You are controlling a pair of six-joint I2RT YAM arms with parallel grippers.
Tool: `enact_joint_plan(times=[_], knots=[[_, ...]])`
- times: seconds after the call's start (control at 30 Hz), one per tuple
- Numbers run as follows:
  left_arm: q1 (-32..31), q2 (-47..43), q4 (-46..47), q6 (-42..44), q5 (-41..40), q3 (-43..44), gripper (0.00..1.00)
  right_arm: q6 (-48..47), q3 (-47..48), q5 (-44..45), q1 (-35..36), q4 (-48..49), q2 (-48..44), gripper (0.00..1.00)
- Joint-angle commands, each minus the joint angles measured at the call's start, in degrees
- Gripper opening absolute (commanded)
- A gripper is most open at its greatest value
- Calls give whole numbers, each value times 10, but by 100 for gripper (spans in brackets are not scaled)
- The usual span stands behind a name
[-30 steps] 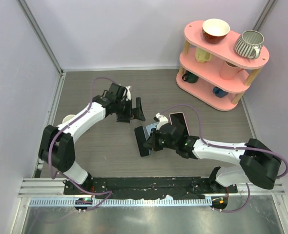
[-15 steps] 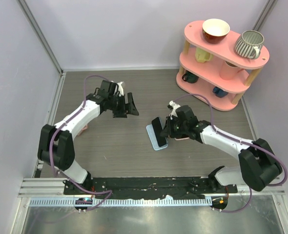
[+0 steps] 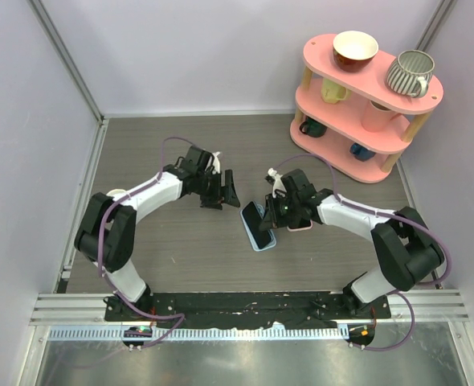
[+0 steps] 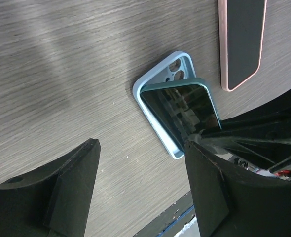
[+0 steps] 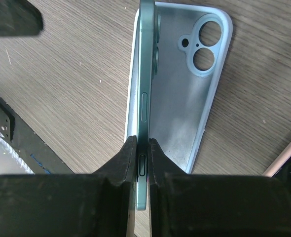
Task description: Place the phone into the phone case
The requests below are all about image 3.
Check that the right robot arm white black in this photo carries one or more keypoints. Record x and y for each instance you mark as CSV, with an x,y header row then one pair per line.
x,y
405,253

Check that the pink phone case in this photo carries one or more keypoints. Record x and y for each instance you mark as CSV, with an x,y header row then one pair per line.
x,y
301,228

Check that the white slotted cable duct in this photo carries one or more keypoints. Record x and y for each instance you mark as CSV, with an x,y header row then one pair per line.
x,y
138,333

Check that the dark green mug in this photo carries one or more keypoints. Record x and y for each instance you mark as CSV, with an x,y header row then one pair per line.
x,y
312,128

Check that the black phone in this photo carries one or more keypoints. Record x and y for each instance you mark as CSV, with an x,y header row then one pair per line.
x,y
251,217

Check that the pink mug on shelf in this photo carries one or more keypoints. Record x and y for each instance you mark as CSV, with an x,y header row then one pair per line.
x,y
376,117

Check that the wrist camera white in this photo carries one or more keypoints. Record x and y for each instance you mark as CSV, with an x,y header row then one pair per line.
x,y
215,166
274,178

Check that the grey striped mug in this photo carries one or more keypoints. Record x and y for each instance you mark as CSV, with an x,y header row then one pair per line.
x,y
410,74

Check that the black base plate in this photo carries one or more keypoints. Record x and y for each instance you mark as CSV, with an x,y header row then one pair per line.
x,y
253,310

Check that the red bowl white inside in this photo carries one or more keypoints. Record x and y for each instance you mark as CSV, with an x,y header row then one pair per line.
x,y
354,50

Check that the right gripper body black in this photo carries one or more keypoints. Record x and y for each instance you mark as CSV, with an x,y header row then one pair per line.
x,y
286,209

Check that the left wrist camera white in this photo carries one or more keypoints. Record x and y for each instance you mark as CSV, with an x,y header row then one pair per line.
x,y
215,166

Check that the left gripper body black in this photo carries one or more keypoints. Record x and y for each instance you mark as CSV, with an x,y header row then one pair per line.
x,y
210,189

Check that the blue phone case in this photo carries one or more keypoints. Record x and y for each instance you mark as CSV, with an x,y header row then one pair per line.
x,y
272,244

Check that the pink three-tier shelf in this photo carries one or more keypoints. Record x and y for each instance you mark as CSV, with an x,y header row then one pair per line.
x,y
360,107

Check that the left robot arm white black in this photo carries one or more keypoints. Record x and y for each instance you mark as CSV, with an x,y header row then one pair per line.
x,y
107,230

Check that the yellow mug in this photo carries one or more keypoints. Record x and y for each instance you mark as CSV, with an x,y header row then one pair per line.
x,y
332,92

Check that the blue mug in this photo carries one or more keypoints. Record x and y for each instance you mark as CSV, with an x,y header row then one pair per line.
x,y
361,153

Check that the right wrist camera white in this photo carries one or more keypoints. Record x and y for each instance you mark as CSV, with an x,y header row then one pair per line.
x,y
274,178

